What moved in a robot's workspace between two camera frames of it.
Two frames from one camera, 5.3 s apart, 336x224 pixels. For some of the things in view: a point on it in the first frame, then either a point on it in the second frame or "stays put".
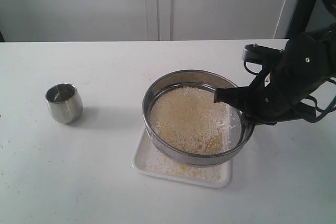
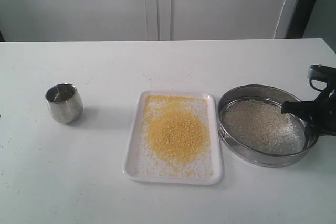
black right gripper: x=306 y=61 to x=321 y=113
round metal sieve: x=185 y=126 to x=253 y=129
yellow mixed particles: x=188 y=118 to x=259 y=125
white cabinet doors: x=69 y=7 stays put
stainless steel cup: x=64 y=103 stays put
